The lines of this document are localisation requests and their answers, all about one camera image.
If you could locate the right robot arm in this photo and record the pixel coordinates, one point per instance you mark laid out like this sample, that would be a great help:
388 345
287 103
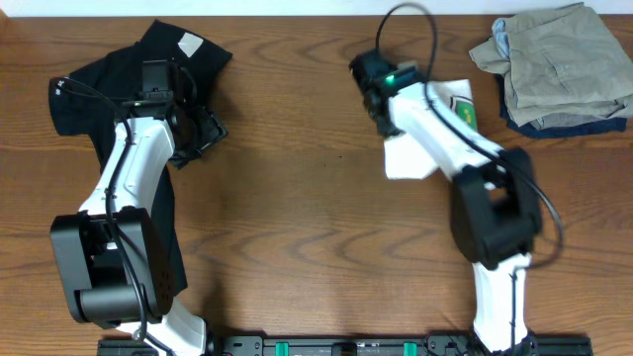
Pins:
494 211

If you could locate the black t-shirt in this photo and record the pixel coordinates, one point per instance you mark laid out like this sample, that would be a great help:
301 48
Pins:
118 75

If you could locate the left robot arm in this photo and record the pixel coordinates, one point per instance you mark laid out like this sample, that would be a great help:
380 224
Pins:
115 267

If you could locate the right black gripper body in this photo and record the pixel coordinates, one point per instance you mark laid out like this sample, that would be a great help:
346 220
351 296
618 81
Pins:
384 127

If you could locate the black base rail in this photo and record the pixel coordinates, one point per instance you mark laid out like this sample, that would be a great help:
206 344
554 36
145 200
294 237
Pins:
448 344

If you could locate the white t-shirt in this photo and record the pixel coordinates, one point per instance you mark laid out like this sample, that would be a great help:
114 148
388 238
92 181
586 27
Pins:
405 158

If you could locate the light blue garment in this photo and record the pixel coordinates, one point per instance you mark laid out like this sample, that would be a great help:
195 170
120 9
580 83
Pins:
500 36

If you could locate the navy folded garment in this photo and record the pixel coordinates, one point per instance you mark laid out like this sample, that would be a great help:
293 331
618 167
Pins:
600 127

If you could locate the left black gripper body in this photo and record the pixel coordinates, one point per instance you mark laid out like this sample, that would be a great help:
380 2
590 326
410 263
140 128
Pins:
202 131

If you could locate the khaki folded garment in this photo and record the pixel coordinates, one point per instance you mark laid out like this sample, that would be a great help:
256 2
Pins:
565 68

